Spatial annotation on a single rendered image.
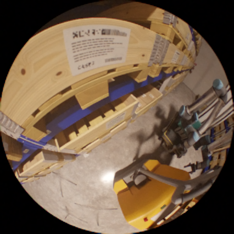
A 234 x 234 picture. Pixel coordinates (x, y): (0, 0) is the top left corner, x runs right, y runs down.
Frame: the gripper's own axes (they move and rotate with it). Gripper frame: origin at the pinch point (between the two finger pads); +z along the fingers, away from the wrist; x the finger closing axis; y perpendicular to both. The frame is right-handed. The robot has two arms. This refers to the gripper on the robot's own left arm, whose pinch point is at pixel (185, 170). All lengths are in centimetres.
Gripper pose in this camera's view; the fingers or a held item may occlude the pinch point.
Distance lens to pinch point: 119.9
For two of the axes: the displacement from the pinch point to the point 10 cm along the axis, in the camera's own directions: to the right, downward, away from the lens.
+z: -4.5, 5.1, 7.3
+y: -7.6, 2.0, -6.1
